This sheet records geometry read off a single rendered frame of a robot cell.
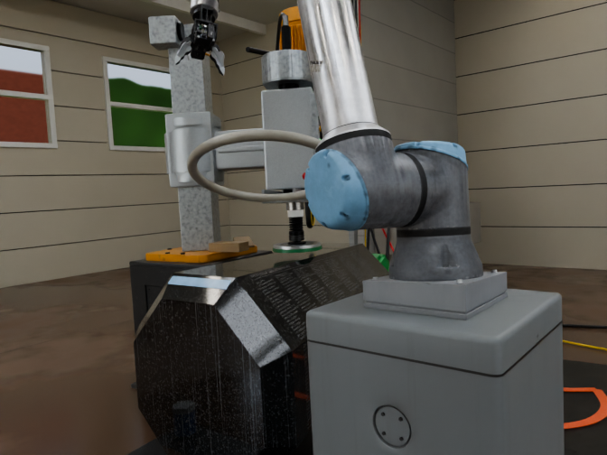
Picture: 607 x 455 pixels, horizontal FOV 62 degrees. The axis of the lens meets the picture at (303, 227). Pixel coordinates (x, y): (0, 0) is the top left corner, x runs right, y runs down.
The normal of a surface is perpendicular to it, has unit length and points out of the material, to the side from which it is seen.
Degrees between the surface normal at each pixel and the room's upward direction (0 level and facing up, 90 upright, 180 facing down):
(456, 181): 86
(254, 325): 58
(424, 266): 66
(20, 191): 90
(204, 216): 90
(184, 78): 90
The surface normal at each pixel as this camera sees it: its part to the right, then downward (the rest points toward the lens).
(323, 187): -0.85, 0.13
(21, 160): 0.77, 0.00
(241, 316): 0.02, -0.47
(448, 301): -0.64, 0.09
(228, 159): -0.14, 0.08
